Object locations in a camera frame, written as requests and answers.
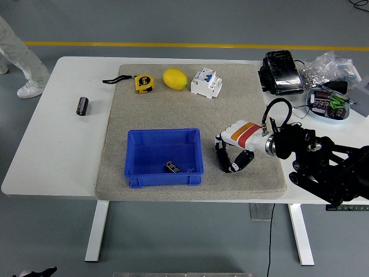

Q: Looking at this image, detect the black looped floor cable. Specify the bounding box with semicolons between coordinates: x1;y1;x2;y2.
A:
348;0;369;12

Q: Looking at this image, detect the grey-brown mat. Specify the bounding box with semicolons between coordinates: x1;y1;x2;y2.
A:
94;63;288;201

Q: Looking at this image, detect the black glossy case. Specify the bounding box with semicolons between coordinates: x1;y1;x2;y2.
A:
258;50;305;96

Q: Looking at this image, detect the dark brown cylindrical battery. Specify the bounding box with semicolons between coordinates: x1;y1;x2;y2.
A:
163;160;182;174
217;148;231;170
76;96;89;117

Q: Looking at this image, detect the person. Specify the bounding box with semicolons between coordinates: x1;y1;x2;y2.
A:
0;16;51;99

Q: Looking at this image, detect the green terminal connector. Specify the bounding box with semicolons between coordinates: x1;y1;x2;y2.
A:
328;96;347;110

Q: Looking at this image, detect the light blue tray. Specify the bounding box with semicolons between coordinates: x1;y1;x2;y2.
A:
306;87;352;124

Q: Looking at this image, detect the thin black wire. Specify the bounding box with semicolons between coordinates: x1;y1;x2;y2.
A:
293;104;312;120

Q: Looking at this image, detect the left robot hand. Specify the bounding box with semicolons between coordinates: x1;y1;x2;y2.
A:
13;265;58;277

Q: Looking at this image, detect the yellow tape measure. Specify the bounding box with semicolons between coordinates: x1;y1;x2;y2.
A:
102;74;155;95

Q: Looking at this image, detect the white circuit breaker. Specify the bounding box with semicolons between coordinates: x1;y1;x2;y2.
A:
190;66;223;100

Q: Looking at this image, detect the white-labelled electronic part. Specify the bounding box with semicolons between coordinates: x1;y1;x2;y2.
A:
312;91;331;115

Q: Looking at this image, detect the black wedge-shaped object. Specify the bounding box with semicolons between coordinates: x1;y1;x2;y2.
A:
321;81;349;93

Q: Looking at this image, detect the yellow lemon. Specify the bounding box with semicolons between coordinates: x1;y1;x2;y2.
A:
163;68;189;91

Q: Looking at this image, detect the table height control panel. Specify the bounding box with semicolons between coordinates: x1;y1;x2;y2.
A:
325;203;369;212

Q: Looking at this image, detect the blue plastic box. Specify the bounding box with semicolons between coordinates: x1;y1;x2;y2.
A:
123;128;205;189

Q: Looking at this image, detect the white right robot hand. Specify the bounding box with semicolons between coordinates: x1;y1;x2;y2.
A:
214;120;273;174

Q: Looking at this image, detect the clear plastic bag of parts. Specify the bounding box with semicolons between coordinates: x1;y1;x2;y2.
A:
296;51;362;89

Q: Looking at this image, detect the white table leg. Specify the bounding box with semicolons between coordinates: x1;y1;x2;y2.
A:
287;203;315;266
84;200;110;263

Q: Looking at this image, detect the grey metal floor plate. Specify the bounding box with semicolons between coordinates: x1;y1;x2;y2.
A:
249;203;275;222

